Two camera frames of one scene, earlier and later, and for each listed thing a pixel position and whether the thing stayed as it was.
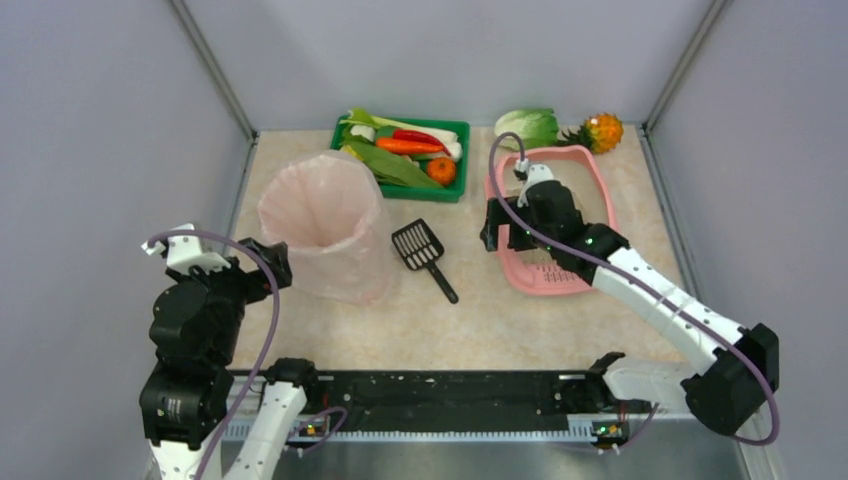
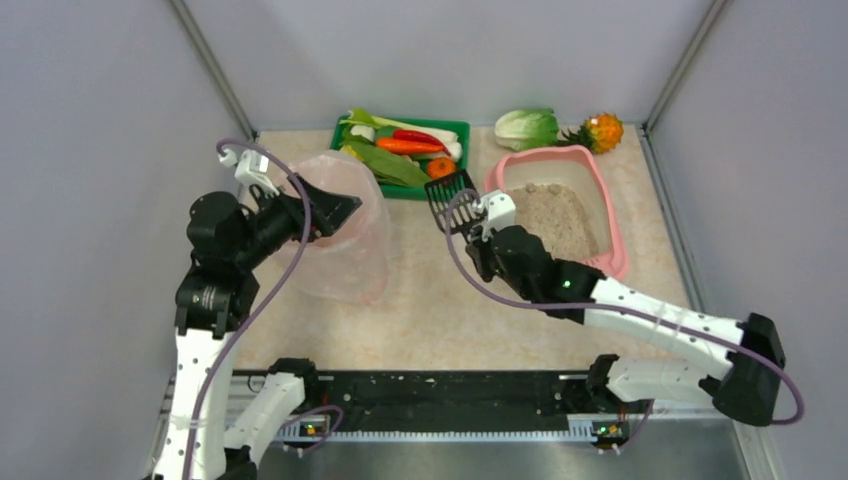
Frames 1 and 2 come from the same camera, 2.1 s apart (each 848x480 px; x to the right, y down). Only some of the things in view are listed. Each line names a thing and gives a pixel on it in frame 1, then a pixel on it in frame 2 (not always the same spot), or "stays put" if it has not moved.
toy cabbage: x=538 y=127 stays put
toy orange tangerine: x=441 y=170 stays put
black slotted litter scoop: x=419 y=247 -> x=439 y=193
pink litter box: x=577 y=170 stays put
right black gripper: x=499 y=221 -> x=490 y=246
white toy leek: x=449 y=139 stays put
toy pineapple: x=601 y=133 stays put
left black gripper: x=266 y=263 -> x=308 y=211
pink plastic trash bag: x=324 y=207 stays put
